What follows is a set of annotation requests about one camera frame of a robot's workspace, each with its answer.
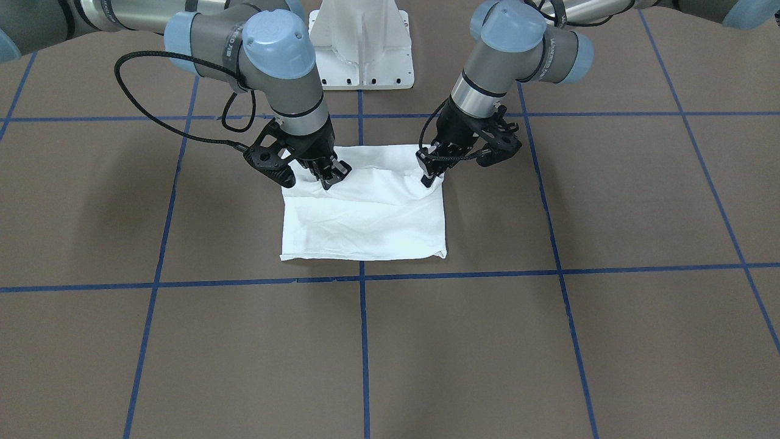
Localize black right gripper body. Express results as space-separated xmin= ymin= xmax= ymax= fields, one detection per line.
xmin=243 ymin=118 xmax=339 ymax=188

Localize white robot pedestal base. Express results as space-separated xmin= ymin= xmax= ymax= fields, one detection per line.
xmin=308 ymin=1 xmax=415 ymax=91

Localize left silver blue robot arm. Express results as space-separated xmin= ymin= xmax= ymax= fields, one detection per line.
xmin=417 ymin=1 xmax=778 ymax=187

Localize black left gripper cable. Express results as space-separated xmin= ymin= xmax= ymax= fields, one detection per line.
xmin=418 ymin=98 xmax=452 ymax=159

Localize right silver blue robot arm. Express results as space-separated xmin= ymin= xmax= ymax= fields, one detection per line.
xmin=1 ymin=1 xmax=351 ymax=189

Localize white long-sleeve printed shirt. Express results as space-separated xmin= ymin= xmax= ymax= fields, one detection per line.
xmin=280 ymin=145 xmax=447 ymax=261

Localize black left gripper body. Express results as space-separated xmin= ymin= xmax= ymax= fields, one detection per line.
xmin=416 ymin=98 xmax=523 ymax=172

